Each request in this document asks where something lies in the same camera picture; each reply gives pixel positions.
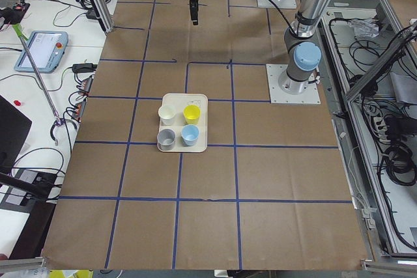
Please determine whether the yellow plastic cup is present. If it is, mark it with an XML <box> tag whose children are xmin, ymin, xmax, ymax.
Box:
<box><xmin>183</xmin><ymin>105</ymin><xmax>201</xmax><ymax>125</ymax></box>

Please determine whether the cream white plastic cup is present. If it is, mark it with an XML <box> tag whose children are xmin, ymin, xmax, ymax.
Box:
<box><xmin>158</xmin><ymin>105</ymin><xmax>177</xmax><ymax>126</ymax></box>

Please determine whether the light blue cup front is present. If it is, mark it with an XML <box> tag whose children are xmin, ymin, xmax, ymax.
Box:
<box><xmin>181</xmin><ymin>124</ymin><xmax>199</xmax><ymax>146</ymax></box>

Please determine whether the grey plastic cup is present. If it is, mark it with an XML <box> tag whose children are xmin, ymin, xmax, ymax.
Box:
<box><xmin>157</xmin><ymin>129</ymin><xmax>176</xmax><ymax>152</ymax></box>

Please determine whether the cream plastic tray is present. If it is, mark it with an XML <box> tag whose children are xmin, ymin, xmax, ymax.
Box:
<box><xmin>158</xmin><ymin>93</ymin><xmax>208</xmax><ymax>153</ymax></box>

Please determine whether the blue teach pendant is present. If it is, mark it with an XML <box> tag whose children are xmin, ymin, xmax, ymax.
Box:
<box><xmin>25</xmin><ymin>31</ymin><xmax>68</xmax><ymax>74</ymax></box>

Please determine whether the silver reacher grabber stick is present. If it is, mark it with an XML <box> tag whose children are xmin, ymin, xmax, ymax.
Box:
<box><xmin>12</xmin><ymin>23</ymin><xmax>78</xmax><ymax>146</ymax></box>

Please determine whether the black laptop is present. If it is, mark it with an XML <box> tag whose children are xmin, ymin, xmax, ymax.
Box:
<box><xmin>0</xmin><ymin>96</ymin><xmax>32</xmax><ymax>174</ymax></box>

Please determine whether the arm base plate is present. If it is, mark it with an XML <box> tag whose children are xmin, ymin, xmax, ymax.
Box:
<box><xmin>257</xmin><ymin>0</ymin><xmax>297</xmax><ymax>9</ymax></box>
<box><xmin>266</xmin><ymin>64</ymin><xmax>321</xmax><ymax>105</ymax></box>

